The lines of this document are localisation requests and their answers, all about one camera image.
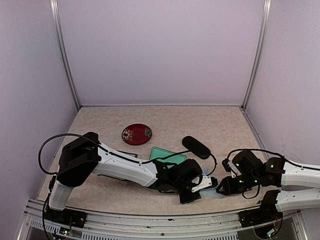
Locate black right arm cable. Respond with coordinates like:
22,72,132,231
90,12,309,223
226,148,320,171

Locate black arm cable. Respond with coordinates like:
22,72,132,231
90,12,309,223
37,132,218,176
226,148,320,171

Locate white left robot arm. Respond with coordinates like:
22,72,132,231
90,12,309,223
48,132,218,223

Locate right metal corner post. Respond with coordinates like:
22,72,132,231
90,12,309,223
241,0,272,112

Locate black frame sunglasses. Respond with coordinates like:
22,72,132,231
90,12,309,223
118,150,138,158

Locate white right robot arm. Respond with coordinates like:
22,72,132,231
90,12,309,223
216,148,320,222

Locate metal corner post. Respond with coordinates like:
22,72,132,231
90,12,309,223
49,0,82,111
241,0,272,112

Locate blue-grey hard glasses case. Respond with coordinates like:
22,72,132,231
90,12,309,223
149,146,188,170

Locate red floral plate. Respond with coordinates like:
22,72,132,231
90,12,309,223
121,123,153,146

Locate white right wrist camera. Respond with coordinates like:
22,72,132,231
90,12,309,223
221,158,238,178

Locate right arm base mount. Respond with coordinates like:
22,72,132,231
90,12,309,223
238,190,283,228

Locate black glasses case beige lining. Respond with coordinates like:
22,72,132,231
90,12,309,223
182,135,211,160

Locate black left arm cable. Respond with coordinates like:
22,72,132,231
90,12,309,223
37,132,218,176

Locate blue cloth pouch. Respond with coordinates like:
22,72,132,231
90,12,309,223
199,167,223,200

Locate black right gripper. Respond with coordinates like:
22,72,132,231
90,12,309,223
216,172,260,196

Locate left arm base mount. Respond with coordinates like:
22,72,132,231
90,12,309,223
44,206,87,229

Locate left metal corner post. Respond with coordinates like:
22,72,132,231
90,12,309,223
49,0,82,111

